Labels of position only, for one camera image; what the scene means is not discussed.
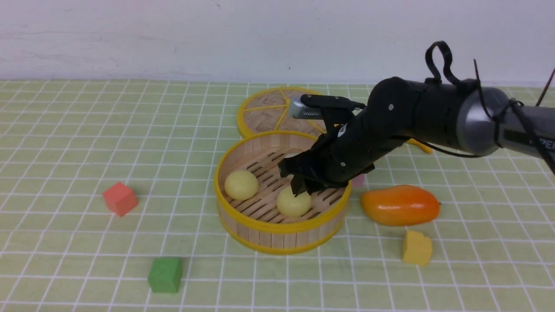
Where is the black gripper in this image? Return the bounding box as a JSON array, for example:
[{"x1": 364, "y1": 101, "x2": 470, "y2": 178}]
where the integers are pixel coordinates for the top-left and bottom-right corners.
[{"x1": 278, "y1": 114, "x2": 391, "y2": 197}]

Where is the pale yellow bun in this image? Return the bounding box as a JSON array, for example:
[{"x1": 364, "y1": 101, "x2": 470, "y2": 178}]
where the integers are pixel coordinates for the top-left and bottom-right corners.
[
  {"x1": 276, "y1": 186, "x2": 313, "y2": 218},
  {"x1": 224, "y1": 170, "x2": 258, "y2": 200}
]

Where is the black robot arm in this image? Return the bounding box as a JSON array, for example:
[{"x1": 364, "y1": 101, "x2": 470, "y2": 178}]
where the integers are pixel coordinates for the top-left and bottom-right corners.
[{"x1": 278, "y1": 77, "x2": 554, "y2": 194}]

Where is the bamboo steamer tray yellow rim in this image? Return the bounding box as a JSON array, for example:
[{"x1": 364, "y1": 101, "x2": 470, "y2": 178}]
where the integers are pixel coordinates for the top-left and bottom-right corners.
[{"x1": 213, "y1": 131, "x2": 352, "y2": 255}]

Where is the woven bamboo steamer lid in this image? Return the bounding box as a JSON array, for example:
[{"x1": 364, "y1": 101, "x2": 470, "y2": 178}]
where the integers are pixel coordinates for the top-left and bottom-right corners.
[{"x1": 236, "y1": 87, "x2": 326, "y2": 138}]

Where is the pink foam cube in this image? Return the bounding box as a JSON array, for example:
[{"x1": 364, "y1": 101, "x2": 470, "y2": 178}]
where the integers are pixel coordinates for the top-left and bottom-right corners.
[{"x1": 350, "y1": 174, "x2": 365, "y2": 189}]

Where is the orange toy mango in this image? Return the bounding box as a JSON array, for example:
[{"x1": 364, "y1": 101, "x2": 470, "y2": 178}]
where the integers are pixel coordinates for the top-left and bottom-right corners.
[{"x1": 359, "y1": 185, "x2": 441, "y2": 227}]

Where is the yellow toy banana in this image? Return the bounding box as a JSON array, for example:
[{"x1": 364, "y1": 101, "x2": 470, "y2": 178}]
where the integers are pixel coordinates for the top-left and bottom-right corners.
[{"x1": 405, "y1": 139, "x2": 434, "y2": 154}]

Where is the yellow foam block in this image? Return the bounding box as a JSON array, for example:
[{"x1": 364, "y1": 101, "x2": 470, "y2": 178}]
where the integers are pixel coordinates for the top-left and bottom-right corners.
[{"x1": 401, "y1": 230, "x2": 433, "y2": 266}]

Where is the green foam cube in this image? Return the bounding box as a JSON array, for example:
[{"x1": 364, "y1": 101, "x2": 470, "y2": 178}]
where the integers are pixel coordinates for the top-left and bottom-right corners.
[{"x1": 147, "y1": 257, "x2": 183, "y2": 293}]

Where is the red foam cube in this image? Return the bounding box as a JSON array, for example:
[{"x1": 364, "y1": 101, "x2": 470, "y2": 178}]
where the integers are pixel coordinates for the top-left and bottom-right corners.
[{"x1": 102, "y1": 182, "x2": 138, "y2": 217}]

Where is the green checkered tablecloth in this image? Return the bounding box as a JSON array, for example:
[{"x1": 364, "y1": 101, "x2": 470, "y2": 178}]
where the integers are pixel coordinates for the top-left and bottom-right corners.
[{"x1": 0, "y1": 80, "x2": 555, "y2": 312}]

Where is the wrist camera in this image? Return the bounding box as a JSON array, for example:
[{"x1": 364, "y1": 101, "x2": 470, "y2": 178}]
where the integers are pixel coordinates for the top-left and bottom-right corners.
[{"x1": 288, "y1": 94, "x2": 366, "y2": 124}]

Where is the black cable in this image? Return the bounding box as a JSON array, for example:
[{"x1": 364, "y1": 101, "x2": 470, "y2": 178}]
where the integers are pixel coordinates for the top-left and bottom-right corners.
[{"x1": 405, "y1": 41, "x2": 555, "y2": 176}]

